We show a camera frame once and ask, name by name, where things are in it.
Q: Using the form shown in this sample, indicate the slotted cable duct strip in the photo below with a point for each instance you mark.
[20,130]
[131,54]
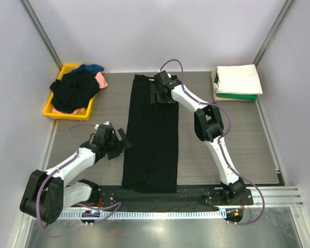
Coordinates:
[83,214]

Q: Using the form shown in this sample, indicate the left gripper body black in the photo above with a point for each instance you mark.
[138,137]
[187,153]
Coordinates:
[114,146]

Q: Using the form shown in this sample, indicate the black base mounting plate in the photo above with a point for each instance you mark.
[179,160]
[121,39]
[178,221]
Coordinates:
[187,199]

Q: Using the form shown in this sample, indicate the blue shirt in bin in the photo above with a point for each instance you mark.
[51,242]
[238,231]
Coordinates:
[93,69]

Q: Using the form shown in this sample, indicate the aluminium frame post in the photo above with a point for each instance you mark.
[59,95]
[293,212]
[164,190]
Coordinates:
[274,29]
[41,32]

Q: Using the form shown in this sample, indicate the black shirt in bin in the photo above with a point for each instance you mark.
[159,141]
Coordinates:
[75,90]

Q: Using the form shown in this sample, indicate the right aluminium frame post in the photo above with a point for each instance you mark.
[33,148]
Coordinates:
[274,29]

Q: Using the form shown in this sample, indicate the yellow plastic bin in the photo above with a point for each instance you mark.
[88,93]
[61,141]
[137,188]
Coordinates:
[79,116]

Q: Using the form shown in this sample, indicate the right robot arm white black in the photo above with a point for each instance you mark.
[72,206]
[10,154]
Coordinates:
[208,127]

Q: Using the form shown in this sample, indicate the black t shirt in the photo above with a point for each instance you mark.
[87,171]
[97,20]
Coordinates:
[151,166]

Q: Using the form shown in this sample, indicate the folded white t shirt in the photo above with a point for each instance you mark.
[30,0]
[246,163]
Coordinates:
[238,80]

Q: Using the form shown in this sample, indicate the left aluminium frame post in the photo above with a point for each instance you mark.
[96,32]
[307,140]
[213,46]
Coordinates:
[41,32]

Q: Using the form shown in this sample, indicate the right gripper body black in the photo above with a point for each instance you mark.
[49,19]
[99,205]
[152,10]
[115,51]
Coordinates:
[155,89]

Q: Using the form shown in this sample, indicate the pink shirt in bin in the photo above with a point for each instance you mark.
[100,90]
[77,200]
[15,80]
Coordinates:
[102,81]

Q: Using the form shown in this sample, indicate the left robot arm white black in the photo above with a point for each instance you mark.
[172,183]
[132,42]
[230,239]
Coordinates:
[48,192]

